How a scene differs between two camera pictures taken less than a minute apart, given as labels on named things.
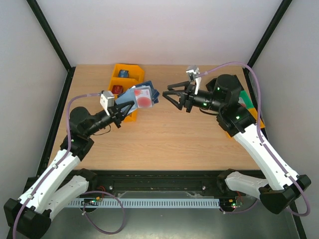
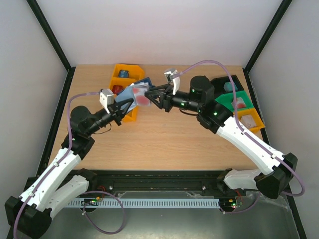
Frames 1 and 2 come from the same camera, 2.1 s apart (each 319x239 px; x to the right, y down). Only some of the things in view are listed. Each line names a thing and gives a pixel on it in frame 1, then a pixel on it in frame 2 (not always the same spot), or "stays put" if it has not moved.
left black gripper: [115, 113] stays put
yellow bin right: [254, 113] stays put
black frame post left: [54, 43] stays put
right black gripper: [188, 97] to [166, 98]
